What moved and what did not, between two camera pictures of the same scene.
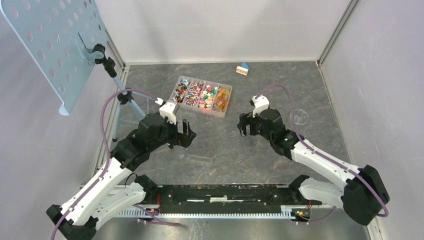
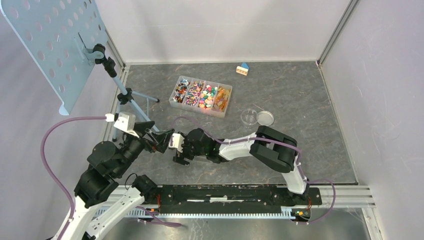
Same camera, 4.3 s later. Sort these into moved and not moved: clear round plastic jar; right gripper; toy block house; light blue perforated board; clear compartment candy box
Moved: right gripper; clear round plastic jar
Not moved: clear compartment candy box; light blue perforated board; toy block house
